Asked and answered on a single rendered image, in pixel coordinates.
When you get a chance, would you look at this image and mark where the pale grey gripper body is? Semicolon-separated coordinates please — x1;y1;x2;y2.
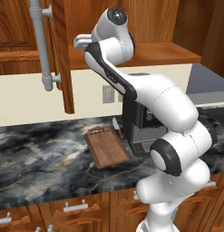
73;33;93;50

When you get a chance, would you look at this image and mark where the open wooden cabinet door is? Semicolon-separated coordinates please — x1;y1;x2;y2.
44;0;75;115

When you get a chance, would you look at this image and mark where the closed wooden cabinet door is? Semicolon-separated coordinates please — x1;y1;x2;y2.
0;0;54;76

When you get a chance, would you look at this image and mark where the brown wooden cutting board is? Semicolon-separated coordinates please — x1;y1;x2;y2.
83;126;132;169

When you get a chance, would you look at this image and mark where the wooden base cabinet door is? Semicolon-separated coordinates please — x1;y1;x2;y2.
173;172;224;232
109;188;150;232

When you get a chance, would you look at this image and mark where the black and grey coffee machine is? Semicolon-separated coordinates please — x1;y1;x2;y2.
122;72;171;158

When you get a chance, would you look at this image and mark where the tall wooden cupboard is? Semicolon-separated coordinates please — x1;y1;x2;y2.
172;0;224;80

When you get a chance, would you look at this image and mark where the wooden drawer front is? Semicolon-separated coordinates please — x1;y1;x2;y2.
0;206;41;232
38;192;111;232

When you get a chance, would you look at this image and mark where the long grey cabinet door handle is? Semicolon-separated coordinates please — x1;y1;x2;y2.
28;0;62;92

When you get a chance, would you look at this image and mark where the large grey wall outlet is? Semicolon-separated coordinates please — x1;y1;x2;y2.
102;84;116;104

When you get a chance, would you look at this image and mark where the wooden wall cabinet with shelf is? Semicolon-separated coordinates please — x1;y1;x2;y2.
63;0;203;72

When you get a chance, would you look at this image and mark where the knife with brown handle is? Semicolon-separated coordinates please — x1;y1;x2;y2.
112;117;125;140

